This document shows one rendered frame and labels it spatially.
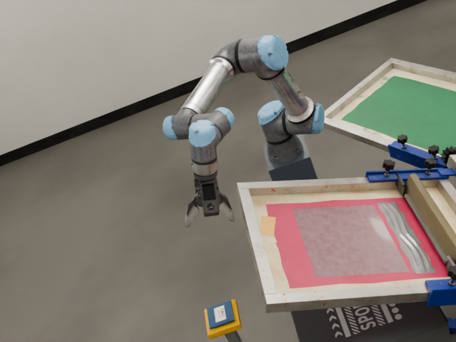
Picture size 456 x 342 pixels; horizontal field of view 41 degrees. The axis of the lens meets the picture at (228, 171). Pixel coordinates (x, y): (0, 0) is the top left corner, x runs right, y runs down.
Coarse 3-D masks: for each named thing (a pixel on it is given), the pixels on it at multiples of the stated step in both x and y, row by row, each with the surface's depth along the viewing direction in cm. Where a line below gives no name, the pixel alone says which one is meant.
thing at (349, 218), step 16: (272, 208) 213; (288, 208) 213; (304, 208) 214; (320, 208) 214; (336, 208) 214; (352, 208) 215; (368, 208) 215; (400, 208) 216; (288, 224) 206; (304, 224) 206; (320, 224) 207; (336, 224) 207; (352, 224) 208; (368, 224) 208; (384, 224) 208; (416, 224) 209; (288, 240) 199; (304, 240) 200
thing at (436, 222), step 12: (408, 180) 216; (420, 180) 212; (408, 192) 216; (420, 192) 207; (420, 204) 207; (432, 204) 201; (432, 216) 198; (432, 228) 199; (444, 228) 191; (444, 240) 191; (444, 252) 191
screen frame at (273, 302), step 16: (240, 192) 214; (256, 192) 218; (272, 192) 219; (288, 192) 220; (304, 192) 220; (320, 192) 222; (448, 192) 219; (256, 224) 200; (256, 240) 193; (256, 256) 187; (256, 272) 185; (272, 288) 176; (352, 288) 178; (368, 288) 178; (384, 288) 178; (400, 288) 178; (416, 288) 179; (272, 304) 172; (288, 304) 172; (304, 304) 173; (320, 304) 174; (336, 304) 175; (352, 304) 176; (368, 304) 177; (384, 304) 178
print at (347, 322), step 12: (336, 312) 216; (348, 312) 214; (360, 312) 213; (372, 312) 211; (384, 312) 209; (396, 312) 208; (336, 324) 212; (348, 324) 210; (360, 324) 209; (372, 324) 207; (336, 336) 209; (348, 336) 207
